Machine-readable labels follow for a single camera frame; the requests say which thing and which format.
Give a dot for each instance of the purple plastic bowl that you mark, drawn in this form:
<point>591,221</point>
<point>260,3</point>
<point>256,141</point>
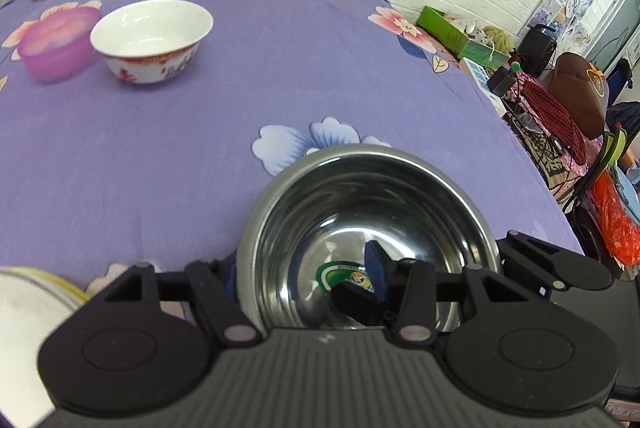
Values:
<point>59,46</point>

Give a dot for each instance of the black power adapter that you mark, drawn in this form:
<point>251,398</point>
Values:
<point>501,81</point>

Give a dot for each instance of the yellow plastic plate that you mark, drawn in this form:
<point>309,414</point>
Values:
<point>43,276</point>

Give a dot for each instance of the brown bag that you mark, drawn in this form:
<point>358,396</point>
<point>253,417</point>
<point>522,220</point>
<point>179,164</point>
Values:
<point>582,90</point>

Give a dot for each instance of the white plate blue rim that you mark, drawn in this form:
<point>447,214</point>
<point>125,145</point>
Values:
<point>29,314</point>

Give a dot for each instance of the white bowl red pattern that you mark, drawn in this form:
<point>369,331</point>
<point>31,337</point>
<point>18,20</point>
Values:
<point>151,41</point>

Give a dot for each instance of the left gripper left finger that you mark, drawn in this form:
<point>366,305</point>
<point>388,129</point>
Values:
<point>215,307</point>

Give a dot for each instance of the stainless steel bowl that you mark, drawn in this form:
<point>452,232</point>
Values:
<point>311,224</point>

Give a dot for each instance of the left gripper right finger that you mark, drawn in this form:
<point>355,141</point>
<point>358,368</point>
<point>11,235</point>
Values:
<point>403,299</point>

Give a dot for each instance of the red woven mat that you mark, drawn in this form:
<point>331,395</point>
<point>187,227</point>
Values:
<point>556,119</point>

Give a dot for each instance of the purple floral tablecloth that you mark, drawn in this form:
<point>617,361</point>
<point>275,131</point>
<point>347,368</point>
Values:
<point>95,171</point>

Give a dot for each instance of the green box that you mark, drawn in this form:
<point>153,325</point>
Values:
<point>434,23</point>

